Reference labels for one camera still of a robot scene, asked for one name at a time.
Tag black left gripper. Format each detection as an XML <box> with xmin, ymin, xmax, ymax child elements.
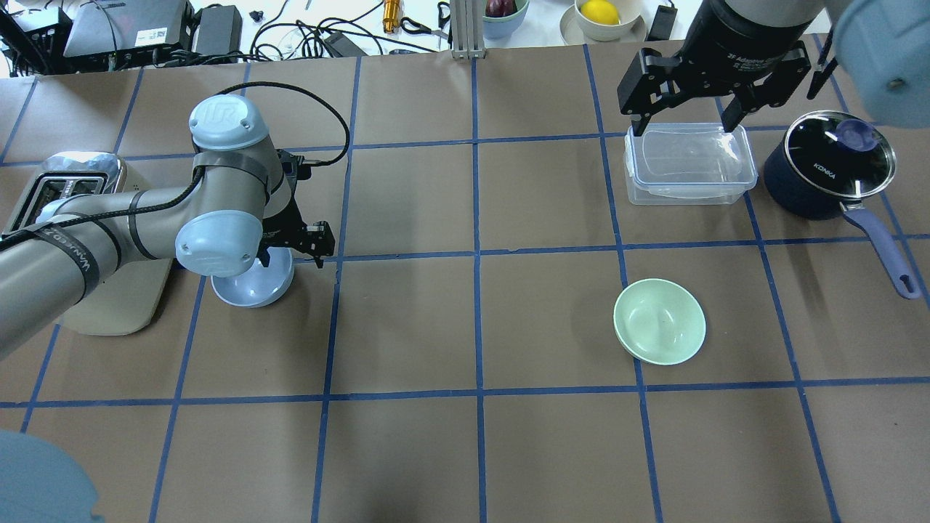
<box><xmin>258</xmin><ymin>149</ymin><xmax>336</xmax><ymax>268</ymax></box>

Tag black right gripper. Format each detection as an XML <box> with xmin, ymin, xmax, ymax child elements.
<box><xmin>617</xmin><ymin>1</ymin><xmax>818</xmax><ymax>137</ymax></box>

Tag green bowl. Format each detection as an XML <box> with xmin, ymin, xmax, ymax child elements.
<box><xmin>613</xmin><ymin>278</ymin><xmax>708</xmax><ymax>365</ymax></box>

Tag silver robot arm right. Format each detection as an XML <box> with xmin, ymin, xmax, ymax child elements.
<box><xmin>617</xmin><ymin>1</ymin><xmax>929</xmax><ymax>136</ymax></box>

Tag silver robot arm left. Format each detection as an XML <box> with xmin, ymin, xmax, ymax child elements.
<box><xmin>1</xmin><ymin>85</ymin><xmax>336</xmax><ymax>357</ymax></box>

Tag beige bowl with lemon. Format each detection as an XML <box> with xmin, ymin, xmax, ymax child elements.
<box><xmin>560</xmin><ymin>1</ymin><xmax>647</xmax><ymax>44</ymax></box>

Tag blue bowl with fruit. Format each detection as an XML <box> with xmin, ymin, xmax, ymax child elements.
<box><xmin>482</xmin><ymin>0</ymin><xmax>530</xmax><ymax>40</ymax></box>

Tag clear plastic food container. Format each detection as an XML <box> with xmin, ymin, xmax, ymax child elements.
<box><xmin>624</xmin><ymin>123</ymin><xmax>759</xmax><ymax>206</ymax></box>

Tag dark blue saucepan with lid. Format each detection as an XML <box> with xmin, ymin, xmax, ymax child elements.
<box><xmin>761</xmin><ymin>110</ymin><xmax>921</xmax><ymax>300</ymax></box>

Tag cream silver toaster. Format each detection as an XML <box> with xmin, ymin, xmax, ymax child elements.
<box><xmin>2</xmin><ymin>151</ymin><xmax>172</xmax><ymax>336</ymax></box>

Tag black power adapter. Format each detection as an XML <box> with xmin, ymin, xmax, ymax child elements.
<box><xmin>192</xmin><ymin>4</ymin><xmax>242</xmax><ymax>57</ymax></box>

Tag black scissors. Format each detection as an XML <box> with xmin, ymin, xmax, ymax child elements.
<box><xmin>400</xmin><ymin>1</ymin><xmax>451</xmax><ymax>42</ymax></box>

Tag orange handled screwdriver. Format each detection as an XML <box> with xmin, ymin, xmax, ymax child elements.
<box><xmin>382</xmin><ymin>0</ymin><xmax>402</xmax><ymax>34</ymax></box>

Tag aluminium frame post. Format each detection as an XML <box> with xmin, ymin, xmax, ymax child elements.
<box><xmin>449</xmin><ymin>0</ymin><xmax>486</xmax><ymax>60</ymax></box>

